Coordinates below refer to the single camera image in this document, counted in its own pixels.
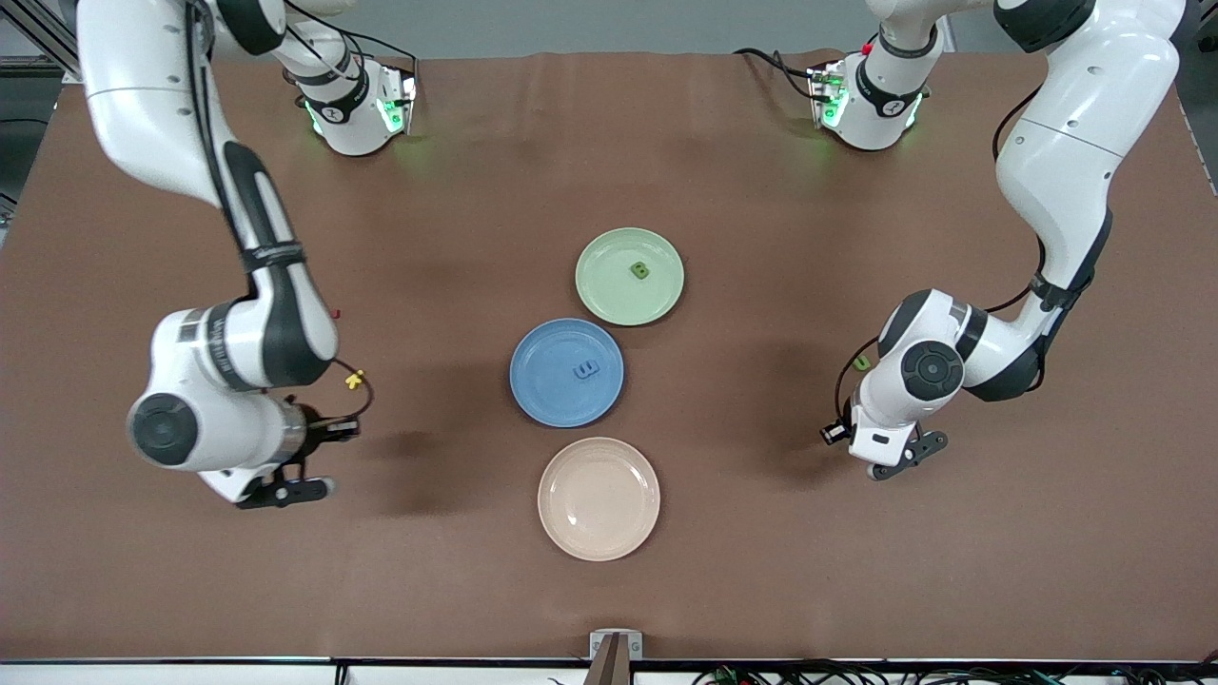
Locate beige plate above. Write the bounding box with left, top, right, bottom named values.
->
left=537, top=437, right=662, bottom=562

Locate brown table cover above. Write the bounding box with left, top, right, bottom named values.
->
left=0, top=49, right=1218, bottom=662

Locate blue plate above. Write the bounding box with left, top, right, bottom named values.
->
left=509, top=318, right=626, bottom=429

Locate black arm base cable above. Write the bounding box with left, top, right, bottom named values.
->
left=733, top=46, right=821, bottom=101

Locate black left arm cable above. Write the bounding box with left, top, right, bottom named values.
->
left=835, top=86, right=1057, bottom=424

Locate tangled cable bundle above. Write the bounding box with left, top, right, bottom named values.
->
left=695, top=656, right=1218, bottom=685

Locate green plate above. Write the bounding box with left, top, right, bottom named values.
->
left=575, top=226, right=686, bottom=327

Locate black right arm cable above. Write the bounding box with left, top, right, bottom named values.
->
left=186, top=0, right=374, bottom=424

